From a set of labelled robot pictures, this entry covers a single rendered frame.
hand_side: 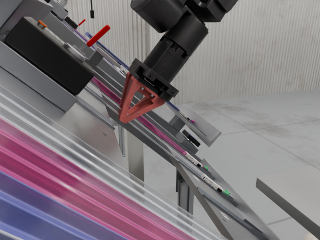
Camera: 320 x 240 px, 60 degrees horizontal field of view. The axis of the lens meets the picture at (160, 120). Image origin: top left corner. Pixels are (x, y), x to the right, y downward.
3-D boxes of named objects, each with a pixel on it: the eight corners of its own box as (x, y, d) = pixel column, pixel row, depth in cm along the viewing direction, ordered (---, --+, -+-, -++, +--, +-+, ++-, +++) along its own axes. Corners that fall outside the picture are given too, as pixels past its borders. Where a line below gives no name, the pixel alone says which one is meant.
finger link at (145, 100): (107, 117, 43) (144, 68, 42) (103, 104, 49) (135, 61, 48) (141, 139, 46) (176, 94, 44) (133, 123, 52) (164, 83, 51)
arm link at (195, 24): (218, 31, 45) (199, 25, 49) (192, 1, 41) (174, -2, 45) (191, 65, 45) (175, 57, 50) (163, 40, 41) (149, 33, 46)
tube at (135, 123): (222, 195, 61) (225, 191, 61) (225, 198, 60) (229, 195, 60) (10, 28, 39) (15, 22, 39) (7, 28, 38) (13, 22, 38)
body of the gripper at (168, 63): (141, 77, 41) (172, 36, 40) (129, 65, 50) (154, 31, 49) (173, 101, 44) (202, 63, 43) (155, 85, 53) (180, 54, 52)
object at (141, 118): (202, 170, 71) (206, 166, 71) (205, 173, 70) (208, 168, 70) (24, 27, 49) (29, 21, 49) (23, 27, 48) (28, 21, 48)
